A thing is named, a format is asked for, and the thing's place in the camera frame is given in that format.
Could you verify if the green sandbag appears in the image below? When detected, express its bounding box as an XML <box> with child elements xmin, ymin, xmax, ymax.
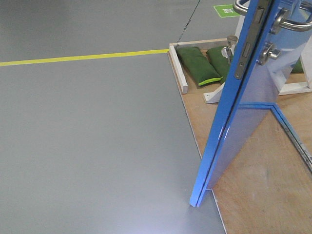
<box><xmin>176</xmin><ymin>47</ymin><xmax>222</xmax><ymax>86</ymax></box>
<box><xmin>206</xmin><ymin>46</ymin><xmax>230</xmax><ymax>84</ymax></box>

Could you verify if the white diagonal brace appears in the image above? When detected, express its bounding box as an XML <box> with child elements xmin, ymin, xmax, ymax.
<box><xmin>203</xmin><ymin>84</ymin><xmax>224</xmax><ymax>104</ymax></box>

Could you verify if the plywood door platform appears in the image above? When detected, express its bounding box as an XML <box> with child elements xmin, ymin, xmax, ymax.
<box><xmin>167</xmin><ymin>38</ymin><xmax>312</xmax><ymax>234</ymax></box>

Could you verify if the silver lock faceplate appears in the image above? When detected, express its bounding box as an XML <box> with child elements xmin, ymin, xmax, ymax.
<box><xmin>234</xmin><ymin>0</ymin><xmax>271</xmax><ymax>79</ymax></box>

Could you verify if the black guy rope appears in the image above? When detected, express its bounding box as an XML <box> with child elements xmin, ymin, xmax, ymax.
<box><xmin>177</xmin><ymin>0</ymin><xmax>202</xmax><ymax>44</ymax></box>

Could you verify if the blue door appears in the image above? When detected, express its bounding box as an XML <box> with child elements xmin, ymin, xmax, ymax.
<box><xmin>190</xmin><ymin>0</ymin><xmax>312</xmax><ymax>207</ymax></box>

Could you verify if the silver far side handle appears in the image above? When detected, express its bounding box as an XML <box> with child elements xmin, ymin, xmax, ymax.
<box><xmin>233</xmin><ymin>0</ymin><xmax>249</xmax><ymax>16</ymax></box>

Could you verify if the silver door lever handle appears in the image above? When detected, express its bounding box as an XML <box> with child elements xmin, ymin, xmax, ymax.
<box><xmin>270</xmin><ymin>8</ymin><xmax>312</xmax><ymax>35</ymax></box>

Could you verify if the green sandbag left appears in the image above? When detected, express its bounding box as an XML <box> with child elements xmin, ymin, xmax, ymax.
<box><xmin>176</xmin><ymin>47</ymin><xmax>222</xmax><ymax>86</ymax></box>

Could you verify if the silver key in lock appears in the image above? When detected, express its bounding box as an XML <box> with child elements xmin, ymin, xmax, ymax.
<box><xmin>221</xmin><ymin>35</ymin><xmax>238</xmax><ymax>65</ymax></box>

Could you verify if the blue door frame threshold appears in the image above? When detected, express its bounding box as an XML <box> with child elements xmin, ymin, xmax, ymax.
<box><xmin>239</xmin><ymin>102</ymin><xmax>312</xmax><ymax>173</ymax></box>

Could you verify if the silver thumb turn lock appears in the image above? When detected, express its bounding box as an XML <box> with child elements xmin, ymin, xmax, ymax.
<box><xmin>257</xmin><ymin>42</ymin><xmax>281</xmax><ymax>65</ymax></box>

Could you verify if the white wooden edge rail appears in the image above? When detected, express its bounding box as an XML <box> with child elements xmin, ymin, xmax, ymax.
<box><xmin>169</xmin><ymin>43</ymin><xmax>188</xmax><ymax>94</ymax></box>

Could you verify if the green floor sign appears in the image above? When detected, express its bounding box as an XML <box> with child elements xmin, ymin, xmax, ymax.
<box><xmin>214</xmin><ymin>4</ymin><xmax>240</xmax><ymax>18</ymax></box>

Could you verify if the green sandbag right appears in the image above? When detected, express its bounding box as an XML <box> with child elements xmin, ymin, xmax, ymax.
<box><xmin>206</xmin><ymin>46</ymin><xmax>230</xmax><ymax>84</ymax></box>

